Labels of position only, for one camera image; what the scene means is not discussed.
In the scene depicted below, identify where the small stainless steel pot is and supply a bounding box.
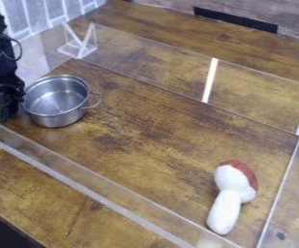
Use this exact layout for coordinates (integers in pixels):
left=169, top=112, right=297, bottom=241
left=22, top=75, right=104, bottom=128

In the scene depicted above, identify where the plush mushroom toy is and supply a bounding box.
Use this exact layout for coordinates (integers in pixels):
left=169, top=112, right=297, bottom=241
left=206, top=160, right=260, bottom=235

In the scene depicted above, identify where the clear acrylic triangle stand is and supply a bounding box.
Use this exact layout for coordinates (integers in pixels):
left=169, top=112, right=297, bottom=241
left=58, top=22, right=98, bottom=59

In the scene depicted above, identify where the clear acrylic front barrier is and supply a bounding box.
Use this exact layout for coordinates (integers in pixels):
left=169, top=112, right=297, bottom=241
left=0, top=125, right=241, bottom=248

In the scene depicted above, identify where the clear acrylic barrier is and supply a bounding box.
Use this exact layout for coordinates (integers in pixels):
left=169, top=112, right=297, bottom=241
left=257, top=127, right=299, bottom=248
left=0, top=125, right=241, bottom=248

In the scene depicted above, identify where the clear acrylic right barrier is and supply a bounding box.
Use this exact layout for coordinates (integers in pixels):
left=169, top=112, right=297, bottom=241
left=257, top=127, right=299, bottom=248

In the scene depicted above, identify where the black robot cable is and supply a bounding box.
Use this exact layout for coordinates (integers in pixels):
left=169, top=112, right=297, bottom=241
left=0, top=33, right=24, bottom=62

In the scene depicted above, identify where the black strip on wall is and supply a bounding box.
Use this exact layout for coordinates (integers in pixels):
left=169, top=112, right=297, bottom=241
left=193, top=7, right=278, bottom=34

